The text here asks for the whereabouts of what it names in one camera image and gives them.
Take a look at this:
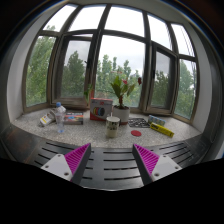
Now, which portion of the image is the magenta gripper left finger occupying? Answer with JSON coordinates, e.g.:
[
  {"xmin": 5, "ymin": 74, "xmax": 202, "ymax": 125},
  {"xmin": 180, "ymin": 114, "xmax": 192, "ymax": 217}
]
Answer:
[{"xmin": 42, "ymin": 143, "xmax": 91, "ymax": 185}]

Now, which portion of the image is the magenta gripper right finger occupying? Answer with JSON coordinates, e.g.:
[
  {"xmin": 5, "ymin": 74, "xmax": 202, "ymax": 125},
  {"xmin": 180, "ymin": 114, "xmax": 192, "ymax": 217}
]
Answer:
[{"xmin": 132, "ymin": 144, "xmax": 181, "ymax": 185}]

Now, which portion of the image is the clear plastic water bottle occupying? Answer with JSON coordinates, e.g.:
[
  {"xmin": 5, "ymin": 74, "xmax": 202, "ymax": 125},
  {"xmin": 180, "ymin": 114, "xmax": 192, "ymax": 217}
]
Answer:
[{"xmin": 55, "ymin": 102, "xmax": 66, "ymax": 133}]

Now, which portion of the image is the red round coaster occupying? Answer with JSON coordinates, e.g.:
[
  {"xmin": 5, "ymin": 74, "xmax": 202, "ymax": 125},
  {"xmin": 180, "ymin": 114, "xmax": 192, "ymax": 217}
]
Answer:
[{"xmin": 131, "ymin": 130, "xmax": 142, "ymax": 137}]

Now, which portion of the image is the black slatted bench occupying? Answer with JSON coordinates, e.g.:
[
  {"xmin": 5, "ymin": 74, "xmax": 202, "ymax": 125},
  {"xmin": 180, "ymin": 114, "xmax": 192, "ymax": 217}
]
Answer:
[{"xmin": 0, "ymin": 125, "xmax": 210, "ymax": 191}]

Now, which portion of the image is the yellow long box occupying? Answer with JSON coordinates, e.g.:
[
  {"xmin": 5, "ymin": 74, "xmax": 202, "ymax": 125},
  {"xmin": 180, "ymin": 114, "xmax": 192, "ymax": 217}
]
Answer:
[{"xmin": 150, "ymin": 123, "xmax": 174, "ymax": 138}]

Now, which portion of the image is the light blue small box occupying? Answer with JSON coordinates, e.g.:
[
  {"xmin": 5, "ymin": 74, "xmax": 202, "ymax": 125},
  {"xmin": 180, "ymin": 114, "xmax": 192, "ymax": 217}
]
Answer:
[{"xmin": 148, "ymin": 115, "xmax": 166, "ymax": 126}]

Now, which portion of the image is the black patterned flat sheet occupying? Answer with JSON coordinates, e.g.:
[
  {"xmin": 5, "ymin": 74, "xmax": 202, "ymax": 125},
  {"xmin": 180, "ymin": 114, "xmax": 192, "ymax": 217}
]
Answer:
[{"xmin": 128, "ymin": 118, "xmax": 150, "ymax": 128}]

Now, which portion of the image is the dark flat book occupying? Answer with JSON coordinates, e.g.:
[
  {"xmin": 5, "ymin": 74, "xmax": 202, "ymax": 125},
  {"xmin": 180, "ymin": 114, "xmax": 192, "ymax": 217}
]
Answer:
[{"xmin": 64, "ymin": 112, "xmax": 84, "ymax": 125}]

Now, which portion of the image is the cream ceramic mug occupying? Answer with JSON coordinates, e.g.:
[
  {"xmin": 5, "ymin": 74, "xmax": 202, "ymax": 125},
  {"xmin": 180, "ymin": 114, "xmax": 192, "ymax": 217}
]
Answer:
[{"xmin": 106, "ymin": 116, "xmax": 120, "ymax": 138}]

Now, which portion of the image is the white flower pot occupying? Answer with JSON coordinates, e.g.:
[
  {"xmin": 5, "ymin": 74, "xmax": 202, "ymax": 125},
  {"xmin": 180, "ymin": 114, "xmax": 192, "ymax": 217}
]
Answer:
[{"xmin": 112, "ymin": 106, "xmax": 130, "ymax": 125}]

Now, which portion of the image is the red filament box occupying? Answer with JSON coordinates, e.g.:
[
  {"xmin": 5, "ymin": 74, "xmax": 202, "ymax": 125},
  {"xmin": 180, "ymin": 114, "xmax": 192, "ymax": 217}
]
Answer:
[{"xmin": 90, "ymin": 98, "xmax": 113, "ymax": 121}]

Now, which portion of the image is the green plant with red flowers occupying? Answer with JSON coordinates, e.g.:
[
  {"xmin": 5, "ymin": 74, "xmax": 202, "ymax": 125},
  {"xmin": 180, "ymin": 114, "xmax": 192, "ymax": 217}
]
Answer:
[{"xmin": 110, "ymin": 75, "xmax": 142, "ymax": 109}]

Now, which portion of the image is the brown window frame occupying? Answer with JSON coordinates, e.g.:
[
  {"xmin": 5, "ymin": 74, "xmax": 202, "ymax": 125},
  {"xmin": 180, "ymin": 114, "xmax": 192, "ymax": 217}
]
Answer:
[{"xmin": 22, "ymin": 2, "xmax": 198, "ymax": 122}]

